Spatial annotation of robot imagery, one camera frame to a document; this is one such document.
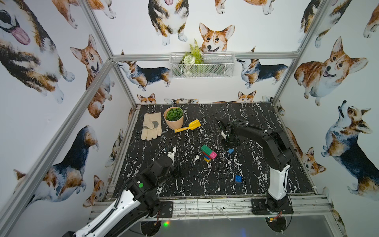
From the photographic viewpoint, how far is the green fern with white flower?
81 cm

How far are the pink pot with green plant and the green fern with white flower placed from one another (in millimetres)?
330

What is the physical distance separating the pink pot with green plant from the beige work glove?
10 cm

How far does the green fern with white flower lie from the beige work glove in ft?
1.62

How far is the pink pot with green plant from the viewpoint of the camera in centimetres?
100

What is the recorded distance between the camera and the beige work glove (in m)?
1.03
